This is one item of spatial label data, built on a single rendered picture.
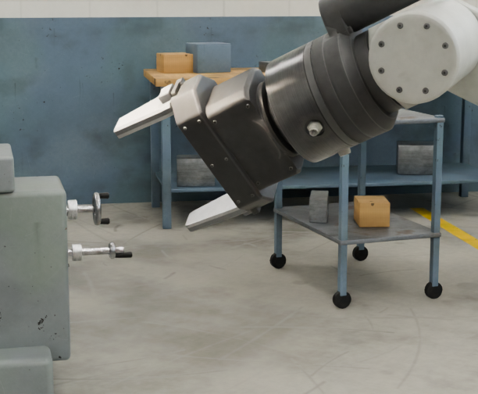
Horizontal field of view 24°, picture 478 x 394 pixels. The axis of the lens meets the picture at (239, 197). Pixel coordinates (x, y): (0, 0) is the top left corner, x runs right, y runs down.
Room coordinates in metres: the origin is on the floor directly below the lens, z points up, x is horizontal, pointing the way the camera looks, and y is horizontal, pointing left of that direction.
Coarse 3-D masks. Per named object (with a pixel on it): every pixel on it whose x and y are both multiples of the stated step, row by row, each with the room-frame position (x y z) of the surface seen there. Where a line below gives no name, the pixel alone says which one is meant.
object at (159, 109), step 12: (168, 96) 0.90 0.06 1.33; (144, 108) 0.92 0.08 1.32; (156, 108) 0.91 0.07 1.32; (168, 108) 0.90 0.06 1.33; (120, 120) 0.93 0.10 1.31; (132, 120) 0.92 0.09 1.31; (144, 120) 0.91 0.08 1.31; (156, 120) 0.91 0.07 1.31; (120, 132) 0.92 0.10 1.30; (132, 132) 0.92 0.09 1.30
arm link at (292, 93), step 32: (288, 64) 0.87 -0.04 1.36; (192, 96) 0.89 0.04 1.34; (224, 96) 0.89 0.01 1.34; (256, 96) 0.89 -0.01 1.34; (288, 96) 0.85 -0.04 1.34; (320, 96) 0.84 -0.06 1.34; (192, 128) 0.89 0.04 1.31; (224, 128) 0.89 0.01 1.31; (256, 128) 0.88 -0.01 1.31; (288, 128) 0.85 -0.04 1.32; (320, 128) 0.85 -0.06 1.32; (224, 160) 0.90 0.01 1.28; (256, 160) 0.89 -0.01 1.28; (288, 160) 0.89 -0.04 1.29; (320, 160) 0.89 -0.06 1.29; (256, 192) 0.90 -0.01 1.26
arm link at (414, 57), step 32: (320, 0) 0.88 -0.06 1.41; (352, 0) 0.86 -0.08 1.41; (384, 0) 0.85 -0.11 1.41; (416, 0) 0.85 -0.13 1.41; (448, 0) 0.88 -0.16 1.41; (352, 32) 0.86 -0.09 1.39; (384, 32) 0.80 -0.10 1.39; (416, 32) 0.79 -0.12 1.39; (448, 32) 0.79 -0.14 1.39; (320, 64) 0.85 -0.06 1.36; (352, 64) 0.84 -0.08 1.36; (384, 64) 0.80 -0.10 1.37; (416, 64) 0.80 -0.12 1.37; (448, 64) 0.79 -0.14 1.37; (352, 96) 0.83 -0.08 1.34; (384, 96) 0.84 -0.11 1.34; (416, 96) 0.80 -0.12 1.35; (352, 128) 0.85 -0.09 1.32; (384, 128) 0.85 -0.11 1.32
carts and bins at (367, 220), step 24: (408, 120) 4.95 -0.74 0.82; (432, 120) 4.99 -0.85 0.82; (360, 144) 5.73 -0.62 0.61; (360, 168) 5.72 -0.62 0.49; (312, 192) 5.40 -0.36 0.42; (360, 192) 5.72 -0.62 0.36; (432, 192) 5.03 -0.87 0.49; (288, 216) 5.40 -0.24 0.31; (312, 216) 5.22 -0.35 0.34; (336, 216) 5.38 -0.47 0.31; (360, 216) 5.12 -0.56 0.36; (384, 216) 5.12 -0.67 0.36; (432, 216) 5.02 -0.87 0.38; (336, 240) 4.88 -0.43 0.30; (360, 240) 4.87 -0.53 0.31; (384, 240) 4.91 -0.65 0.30; (432, 240) 5.02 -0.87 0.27; (432, 264) 5.01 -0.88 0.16; (432, 288) 5.01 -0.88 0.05
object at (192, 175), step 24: (192, 48) 6.90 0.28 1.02; (216, 48) 6.89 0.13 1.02; (144, 72) 7.12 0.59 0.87; (168, 72) 6.85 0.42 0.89; (192, 72) 6.90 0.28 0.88; (216, 72) 6.89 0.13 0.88; (240, 72) 6.94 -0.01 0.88; (264, 72) 6.89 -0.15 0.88; (168, 120) 6.51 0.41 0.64; (168, 144) 6.51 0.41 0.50; (408, 144) 7.09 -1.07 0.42; (432, 144) 7.09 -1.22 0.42; (168, 168) 6.51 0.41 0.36; (192, 168) 6.61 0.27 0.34; (312, 168) 7.29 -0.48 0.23; (336, 168) 7.29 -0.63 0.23; (384, 168) 7.29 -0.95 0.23; (408, 168) 7.04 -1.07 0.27; (432, 168) 7.03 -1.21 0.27; (456, 168) 7.29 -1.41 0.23; (168, 192) 6.51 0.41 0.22; (168, 216) 6.51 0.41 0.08
